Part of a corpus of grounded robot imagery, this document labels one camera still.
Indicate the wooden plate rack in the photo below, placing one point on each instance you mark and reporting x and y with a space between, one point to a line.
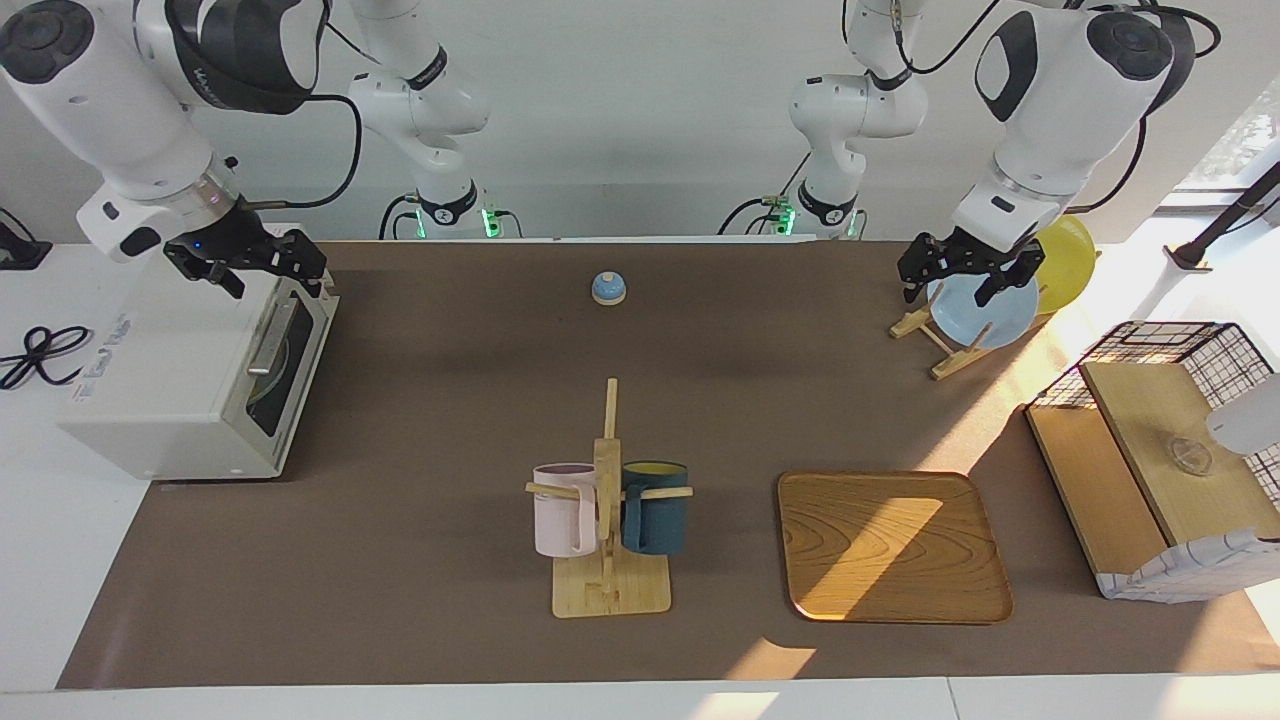
955 362

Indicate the clear glass knob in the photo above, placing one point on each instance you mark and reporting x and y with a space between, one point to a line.
1190 457

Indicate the narrow wooden shelf board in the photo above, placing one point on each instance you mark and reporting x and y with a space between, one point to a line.
1090 490

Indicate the yellow plate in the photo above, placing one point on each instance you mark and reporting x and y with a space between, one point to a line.
1070 260

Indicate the white toaster oven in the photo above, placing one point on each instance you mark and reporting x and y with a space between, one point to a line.
150 400

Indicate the wide wooden lid board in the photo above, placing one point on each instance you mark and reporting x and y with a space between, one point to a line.
1150 420

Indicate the white rounded cylinder object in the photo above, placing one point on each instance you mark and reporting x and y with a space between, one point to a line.
1250 420

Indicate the pink mug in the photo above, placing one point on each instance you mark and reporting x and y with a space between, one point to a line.
560 520

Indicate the wooden mug rack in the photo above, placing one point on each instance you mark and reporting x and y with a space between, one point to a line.
610 595

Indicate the light blue plate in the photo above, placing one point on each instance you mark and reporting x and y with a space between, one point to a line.
955 315

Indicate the dark teal mug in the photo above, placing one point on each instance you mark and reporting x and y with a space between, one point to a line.
655 520

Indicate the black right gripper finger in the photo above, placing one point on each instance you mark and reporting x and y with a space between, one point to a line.
232 280
310 265

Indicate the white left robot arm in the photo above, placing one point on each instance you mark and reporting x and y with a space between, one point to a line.
1060 120

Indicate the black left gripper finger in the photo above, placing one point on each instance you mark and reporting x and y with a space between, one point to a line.
918 262
994 285

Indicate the brown table mat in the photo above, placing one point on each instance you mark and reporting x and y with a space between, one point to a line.
450 400

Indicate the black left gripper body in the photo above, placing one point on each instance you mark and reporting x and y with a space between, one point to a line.
985 255

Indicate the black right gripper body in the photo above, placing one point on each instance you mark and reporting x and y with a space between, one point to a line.
230 245

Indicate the wooden serving tray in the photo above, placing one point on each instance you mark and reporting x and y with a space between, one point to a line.
890 550

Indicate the black stand pole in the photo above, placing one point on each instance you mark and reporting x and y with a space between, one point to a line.
1225 215

